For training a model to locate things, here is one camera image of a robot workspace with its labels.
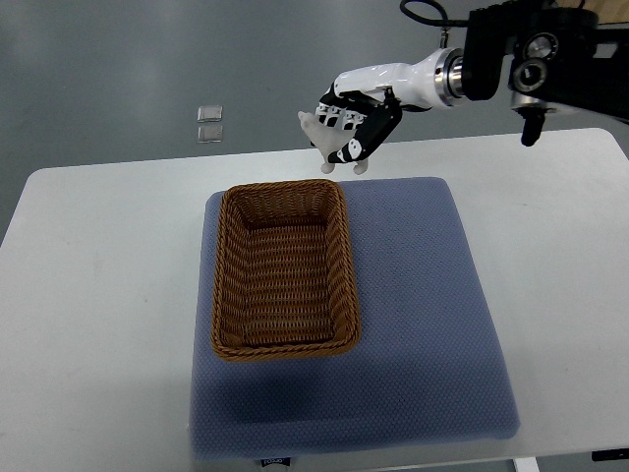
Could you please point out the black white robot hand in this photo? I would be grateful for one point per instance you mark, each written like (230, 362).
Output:
(372, 100)

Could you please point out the white bear figurine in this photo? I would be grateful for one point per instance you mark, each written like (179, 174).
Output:
(333, 143)

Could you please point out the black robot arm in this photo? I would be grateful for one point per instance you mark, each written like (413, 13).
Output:
(563, 53)

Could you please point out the brown wicker basket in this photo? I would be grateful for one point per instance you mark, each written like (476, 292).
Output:
(284, 279)

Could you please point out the upper floor outlet plate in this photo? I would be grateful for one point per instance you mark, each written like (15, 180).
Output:
(209, 113)

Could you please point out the floor outlet plate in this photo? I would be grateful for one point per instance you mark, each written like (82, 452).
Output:
(210, 133)
(209, 113)

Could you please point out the lower floor outlet plate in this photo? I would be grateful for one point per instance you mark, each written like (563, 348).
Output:
(210, 133)

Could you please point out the wooden furniture corner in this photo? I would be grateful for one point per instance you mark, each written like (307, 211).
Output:
(610, 12)

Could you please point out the blue padded mat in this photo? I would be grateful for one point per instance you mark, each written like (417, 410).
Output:
(428, 367)

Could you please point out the black table label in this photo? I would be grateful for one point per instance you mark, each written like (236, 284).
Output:
(275, 461)

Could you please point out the black bracket at table edge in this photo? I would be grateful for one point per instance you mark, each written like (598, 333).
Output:
(610, 454)

